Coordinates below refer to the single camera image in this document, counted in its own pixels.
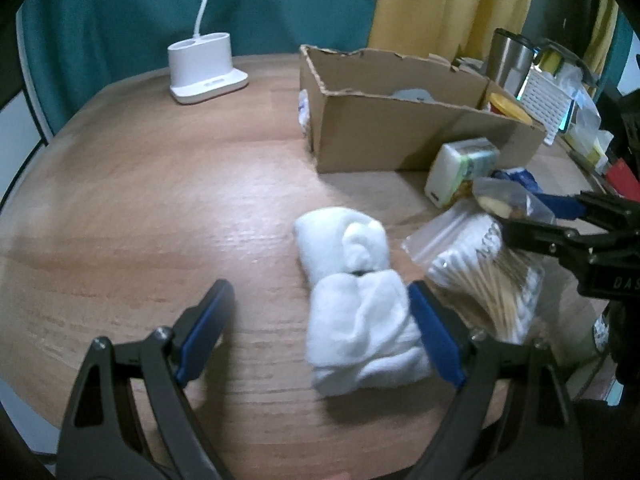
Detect white towel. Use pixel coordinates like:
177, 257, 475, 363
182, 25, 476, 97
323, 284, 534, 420
293, 207, 437, 399

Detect blue packet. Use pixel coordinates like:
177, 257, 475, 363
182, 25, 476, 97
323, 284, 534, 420
491, 167, 544, 194

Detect white green tissue pack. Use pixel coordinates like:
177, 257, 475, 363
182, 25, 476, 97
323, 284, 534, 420
424, 137, 502, 209

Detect small clear snack bag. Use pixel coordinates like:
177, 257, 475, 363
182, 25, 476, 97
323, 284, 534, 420
471, 176, 557, 227

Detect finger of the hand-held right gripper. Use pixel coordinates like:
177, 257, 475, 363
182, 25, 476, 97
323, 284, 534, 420
500, 217, 596, 264
531, 190, 640, 232

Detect teal curtain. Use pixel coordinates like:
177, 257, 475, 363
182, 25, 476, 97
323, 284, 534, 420
17, 0, 388, 136

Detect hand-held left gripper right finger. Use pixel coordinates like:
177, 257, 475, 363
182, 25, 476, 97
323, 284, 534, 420
405, 281, 585, 480

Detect grey object in box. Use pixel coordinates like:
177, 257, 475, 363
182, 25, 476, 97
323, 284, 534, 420
391, 87, 434, 104

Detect clear bag of cotton swabs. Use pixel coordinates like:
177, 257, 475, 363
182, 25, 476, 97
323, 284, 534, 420
401, 202, 547, 347

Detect clear plastic bags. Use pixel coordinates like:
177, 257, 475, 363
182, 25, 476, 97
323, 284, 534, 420
560, 65, 617, 163

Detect red object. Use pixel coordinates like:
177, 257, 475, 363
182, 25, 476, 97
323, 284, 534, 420
604, 159, 640, 200

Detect white charging dock with cable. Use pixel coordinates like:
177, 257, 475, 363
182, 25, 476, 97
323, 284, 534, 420
167, 32, 250, 106

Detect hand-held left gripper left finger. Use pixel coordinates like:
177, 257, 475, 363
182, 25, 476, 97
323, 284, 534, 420
56, 279, 237, 480

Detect cardboard box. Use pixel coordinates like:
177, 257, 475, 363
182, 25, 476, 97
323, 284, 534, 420
298, 44, 548, 176

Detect yellow curtain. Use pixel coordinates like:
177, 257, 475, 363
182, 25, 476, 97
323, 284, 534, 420
366, 0, 621, 68

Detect white slotted basket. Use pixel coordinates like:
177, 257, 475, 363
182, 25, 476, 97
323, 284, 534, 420
519, 67, 576, 147

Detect yellow lidded jar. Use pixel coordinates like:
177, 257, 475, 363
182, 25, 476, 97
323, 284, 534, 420
487, 92, 534, 126

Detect stainless steel tumbler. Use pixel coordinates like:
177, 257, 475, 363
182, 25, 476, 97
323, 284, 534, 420
481, 28, 537, 97

